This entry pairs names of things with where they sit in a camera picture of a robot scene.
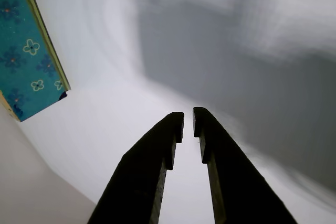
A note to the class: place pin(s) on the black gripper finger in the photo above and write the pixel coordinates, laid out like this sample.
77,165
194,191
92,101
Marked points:
141,176
236,187

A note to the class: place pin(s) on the floral yellow and teal box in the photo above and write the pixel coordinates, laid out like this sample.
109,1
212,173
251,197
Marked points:
23,51

